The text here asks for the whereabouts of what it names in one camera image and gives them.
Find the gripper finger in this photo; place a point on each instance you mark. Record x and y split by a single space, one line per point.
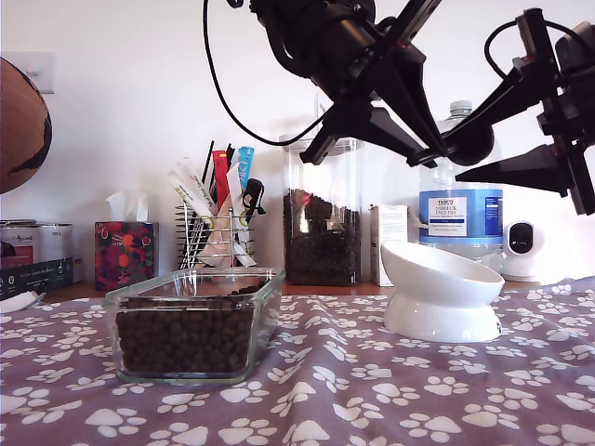
525 88
409 93
372 125
534 169

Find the black measuring scoop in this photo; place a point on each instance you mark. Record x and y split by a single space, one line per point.
472 146

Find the white tilted cat bowl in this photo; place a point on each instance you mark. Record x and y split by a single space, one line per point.
439 320

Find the large clear water bottle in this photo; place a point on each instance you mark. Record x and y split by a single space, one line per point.
460 209

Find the white carton box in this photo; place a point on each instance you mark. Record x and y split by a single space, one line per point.
389 223

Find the blue sachet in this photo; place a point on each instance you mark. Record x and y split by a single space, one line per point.
246 162

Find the clear kibble canister white lid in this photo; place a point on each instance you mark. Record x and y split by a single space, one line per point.
321 251

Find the black clip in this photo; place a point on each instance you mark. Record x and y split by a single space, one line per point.
254 195

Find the white sachet red print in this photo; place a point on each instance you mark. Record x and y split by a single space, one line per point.
196 179

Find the white sachet green print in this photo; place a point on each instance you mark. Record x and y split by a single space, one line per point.
187 192

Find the white tissue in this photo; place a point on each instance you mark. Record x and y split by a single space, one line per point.
126 204

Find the purple paw print cloth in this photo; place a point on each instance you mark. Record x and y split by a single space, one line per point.
325 395

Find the floral tissue box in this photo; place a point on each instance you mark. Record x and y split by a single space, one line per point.
126 253

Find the glass container of kibble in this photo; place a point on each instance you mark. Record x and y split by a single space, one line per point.
183 339

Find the tin can white label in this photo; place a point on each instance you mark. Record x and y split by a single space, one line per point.
55 241

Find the round wooden board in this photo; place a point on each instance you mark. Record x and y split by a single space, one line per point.
18 130

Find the dark green printed box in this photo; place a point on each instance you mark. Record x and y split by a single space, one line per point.
32 279

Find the tin can dark label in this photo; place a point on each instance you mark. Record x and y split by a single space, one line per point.
18 246

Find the small white round camera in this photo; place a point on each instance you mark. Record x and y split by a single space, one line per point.
523 265

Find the white wall switch plate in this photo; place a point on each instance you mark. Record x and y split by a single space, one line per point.
44 69

